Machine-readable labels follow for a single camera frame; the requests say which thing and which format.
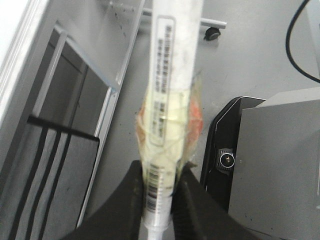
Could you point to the white whiteboard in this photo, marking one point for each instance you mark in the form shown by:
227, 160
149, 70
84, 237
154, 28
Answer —
20, 21

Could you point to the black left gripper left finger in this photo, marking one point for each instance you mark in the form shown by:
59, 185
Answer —
119, 218

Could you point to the black caster wheel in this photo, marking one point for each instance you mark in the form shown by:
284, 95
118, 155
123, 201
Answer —
211, 34

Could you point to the white whiteboard marker with tape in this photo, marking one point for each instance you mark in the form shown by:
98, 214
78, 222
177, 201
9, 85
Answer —
164, 122

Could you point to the grey black striped cloth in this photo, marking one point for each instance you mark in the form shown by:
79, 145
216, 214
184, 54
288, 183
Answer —
47, 183

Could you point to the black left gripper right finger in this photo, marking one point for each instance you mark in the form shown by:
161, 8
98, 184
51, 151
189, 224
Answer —
196, 216

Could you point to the black computer case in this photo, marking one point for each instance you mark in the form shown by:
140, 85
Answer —
262, 164

